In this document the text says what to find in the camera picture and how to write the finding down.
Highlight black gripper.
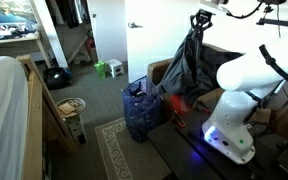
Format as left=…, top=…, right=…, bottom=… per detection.
left=189, top=8, right=216, bottom=33

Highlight dark grey cloth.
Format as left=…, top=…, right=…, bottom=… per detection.
left=158, top=26, right=208, bottom=102

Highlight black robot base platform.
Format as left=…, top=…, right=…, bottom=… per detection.
left=146, top=109, right=288, bottom=180

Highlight brown couch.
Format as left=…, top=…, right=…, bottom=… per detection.
left=146, top=43, right=288, bottom=141

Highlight blue clothes in basket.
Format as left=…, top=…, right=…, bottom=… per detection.
left=129, top=87, right=160, bottom=116

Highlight blue mesh laundry basket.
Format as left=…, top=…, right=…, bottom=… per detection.
left=121, top=75, right=164, bottom=143

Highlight white room door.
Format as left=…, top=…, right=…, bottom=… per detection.
left=124, top=0, right=205, bottom=84

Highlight red black clamp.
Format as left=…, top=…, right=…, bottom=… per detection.
left=169, top=94, right=200, bottom=129

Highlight white closet door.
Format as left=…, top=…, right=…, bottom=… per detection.
left=86, top=0, right=128, bottom=63

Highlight green shopping bag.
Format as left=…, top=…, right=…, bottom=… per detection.
left=94, top=59, right=108, bottom=80

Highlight brown cardboard box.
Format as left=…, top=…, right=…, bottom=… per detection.
left=269, top=93, right=288, bottom=142

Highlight black hanging coat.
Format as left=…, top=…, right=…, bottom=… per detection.
left=55, top=0, right=91, bottom=29

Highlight beige patterned rug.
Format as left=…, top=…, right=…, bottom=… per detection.
left=94, top=117, right=172, bottom=180

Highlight black duffel bag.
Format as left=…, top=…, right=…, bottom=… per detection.
left=42, top=66, right=73, bottom=91

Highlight tan square board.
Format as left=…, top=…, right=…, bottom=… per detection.
left=57, top=102, right=77, bottom=116

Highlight white cylindrical trash can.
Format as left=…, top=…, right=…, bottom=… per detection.
left=55, top=97, right=88, bottom=146

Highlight white wooden desk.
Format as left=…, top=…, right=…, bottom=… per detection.
left=0, top=31, right=52, bottom=69

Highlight wide monitor with landscape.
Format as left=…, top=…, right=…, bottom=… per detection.
left=0, top=0, right=39, bottom=25

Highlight grey sheeted mattress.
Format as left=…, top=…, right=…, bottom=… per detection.
left=0, top=55, right=30, bottom=180

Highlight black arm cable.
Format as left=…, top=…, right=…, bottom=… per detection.
left=225, top=0, right=264, bottom=20

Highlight silver lever door handle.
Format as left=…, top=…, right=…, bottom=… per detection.
left=127, top=21, right=144, bottom=30

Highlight black camera stand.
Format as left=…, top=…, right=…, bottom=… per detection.
left=255, top=0, right=288, bottom=29

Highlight wooden loft bed frame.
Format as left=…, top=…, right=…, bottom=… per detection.
left=16, top=54, right=80, bottom=180

